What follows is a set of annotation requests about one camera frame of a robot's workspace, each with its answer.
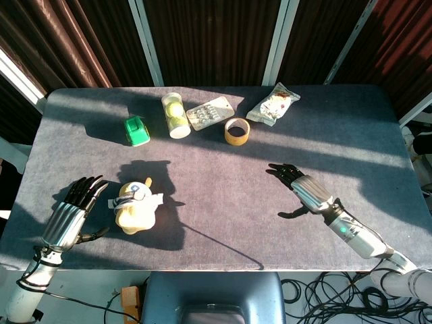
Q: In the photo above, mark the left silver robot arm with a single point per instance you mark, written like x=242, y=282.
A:
x=32, y=280

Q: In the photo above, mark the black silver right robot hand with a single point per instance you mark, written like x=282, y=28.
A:
x=312, y=194

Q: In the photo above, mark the orange box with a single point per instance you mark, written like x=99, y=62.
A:
x=130, y=297

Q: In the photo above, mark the brown curtain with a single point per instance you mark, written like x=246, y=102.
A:
x=212, y=40
x=310, y=37
x=405, y=50
x=67, y=40

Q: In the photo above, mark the green toy car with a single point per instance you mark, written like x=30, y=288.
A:
x=136, y=131

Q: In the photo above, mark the white snack packet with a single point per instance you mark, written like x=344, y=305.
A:
x=271, y=106

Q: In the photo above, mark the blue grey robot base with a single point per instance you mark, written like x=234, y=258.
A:
x=212, y=290

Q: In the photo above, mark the white frame post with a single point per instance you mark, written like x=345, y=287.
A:
x=276, y=40
x=145, y=40
x=416, y=112
x=17, y=79
x=351, y=40

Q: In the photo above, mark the brown tape roll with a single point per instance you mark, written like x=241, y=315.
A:
x=236, y=139

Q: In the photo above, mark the grey felt table cover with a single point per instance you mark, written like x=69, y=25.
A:
x=219, y=202

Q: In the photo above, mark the pill blister pack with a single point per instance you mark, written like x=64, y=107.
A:
x=209, y=113

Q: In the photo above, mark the yellow plush duck toy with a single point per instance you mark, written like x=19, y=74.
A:
x=138, y=212

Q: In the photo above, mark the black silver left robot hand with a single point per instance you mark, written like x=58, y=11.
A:
x=62, y=219

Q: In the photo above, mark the white and black equipment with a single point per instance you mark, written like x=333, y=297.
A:
x=410, y=135

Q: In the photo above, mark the clear tube of tennis balls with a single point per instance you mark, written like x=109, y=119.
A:
x=175, y=116

